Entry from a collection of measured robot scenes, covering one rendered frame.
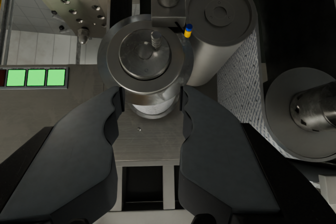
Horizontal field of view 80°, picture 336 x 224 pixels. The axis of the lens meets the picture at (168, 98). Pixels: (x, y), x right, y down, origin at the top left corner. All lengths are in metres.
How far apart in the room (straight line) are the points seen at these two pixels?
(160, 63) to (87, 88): 0.42
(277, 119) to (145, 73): 0.21
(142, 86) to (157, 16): 0.10
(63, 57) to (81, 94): 2.41
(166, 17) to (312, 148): 0.29
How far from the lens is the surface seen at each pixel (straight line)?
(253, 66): 0.37
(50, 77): 0.72
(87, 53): 3.05
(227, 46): 0.34
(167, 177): 0.64
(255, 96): 0.36
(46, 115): 0.71
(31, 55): 3.18
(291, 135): 0.36
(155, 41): 0.28
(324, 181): 0.34
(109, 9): 0.37
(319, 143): 0.38
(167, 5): 0.31
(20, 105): 0.76
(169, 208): 0.66
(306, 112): 0.33
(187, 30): 0.28
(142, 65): 0.29
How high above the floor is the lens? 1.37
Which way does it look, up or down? 10 degrees down
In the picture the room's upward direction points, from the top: 179 degrees clockwise
